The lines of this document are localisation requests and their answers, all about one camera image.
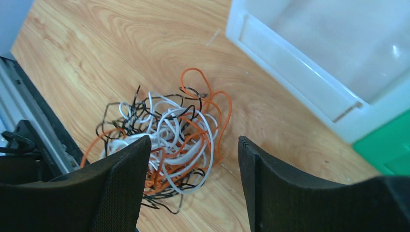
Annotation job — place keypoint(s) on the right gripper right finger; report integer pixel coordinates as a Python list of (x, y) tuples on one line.
[(282, 198)]

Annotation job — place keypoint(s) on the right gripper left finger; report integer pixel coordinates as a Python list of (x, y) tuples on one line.
[(104, 196)]

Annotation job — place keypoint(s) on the green plastic bin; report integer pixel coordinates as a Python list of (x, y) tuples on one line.
[(388, 148)]

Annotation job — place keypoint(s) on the white plastic bin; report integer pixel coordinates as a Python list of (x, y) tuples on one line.
[(347, 61)]

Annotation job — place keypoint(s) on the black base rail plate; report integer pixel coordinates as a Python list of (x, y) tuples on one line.
[(30, 130)]

